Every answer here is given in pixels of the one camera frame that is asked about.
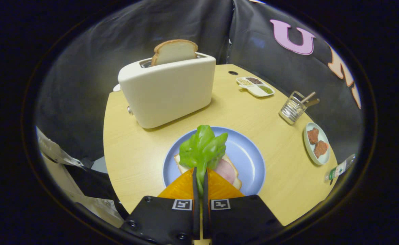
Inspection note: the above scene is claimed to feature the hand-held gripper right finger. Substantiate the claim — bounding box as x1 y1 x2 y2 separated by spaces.
203 168 284 245

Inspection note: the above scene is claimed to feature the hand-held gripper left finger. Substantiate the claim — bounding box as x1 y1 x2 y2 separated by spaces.
120 167 200 245

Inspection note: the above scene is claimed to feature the green lettuce leaf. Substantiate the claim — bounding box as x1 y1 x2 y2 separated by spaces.
179 125 228 196

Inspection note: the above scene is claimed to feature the toasted bread slice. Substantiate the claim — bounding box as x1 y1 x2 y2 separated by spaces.
151 39 198 66

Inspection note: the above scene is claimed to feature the pink ham slice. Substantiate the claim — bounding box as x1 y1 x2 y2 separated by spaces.
214 158 237 185

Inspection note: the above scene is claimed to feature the white bread slice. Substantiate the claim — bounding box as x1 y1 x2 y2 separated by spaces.
174 153 243 190

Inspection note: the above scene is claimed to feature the blue round plate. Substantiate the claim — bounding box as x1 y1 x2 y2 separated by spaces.
162 126 266 197

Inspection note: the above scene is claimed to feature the crumpled white plastic sheet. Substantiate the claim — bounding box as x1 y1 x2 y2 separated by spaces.
64 191 125 228

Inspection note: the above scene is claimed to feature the pale green plate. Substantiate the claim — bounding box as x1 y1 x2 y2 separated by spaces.
303 122 331 166

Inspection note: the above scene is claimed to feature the brown meat patty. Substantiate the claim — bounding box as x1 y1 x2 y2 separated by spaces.
314 141 329 159
307 128 319 145

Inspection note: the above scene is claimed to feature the clear plastic water bottle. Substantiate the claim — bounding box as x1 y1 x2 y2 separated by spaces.
324 154 356 182

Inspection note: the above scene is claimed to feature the white toaster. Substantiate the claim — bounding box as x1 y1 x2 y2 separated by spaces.
113 52 217 129

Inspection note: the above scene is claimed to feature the white divided condiment dish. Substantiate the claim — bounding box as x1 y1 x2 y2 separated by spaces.
236 77 275 98

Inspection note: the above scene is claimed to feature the black backdrop cloth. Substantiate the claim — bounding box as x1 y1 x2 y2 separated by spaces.
35 0 363 164

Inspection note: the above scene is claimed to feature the metal wire utensil holder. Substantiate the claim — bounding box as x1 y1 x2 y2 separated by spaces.
279 91 309 125

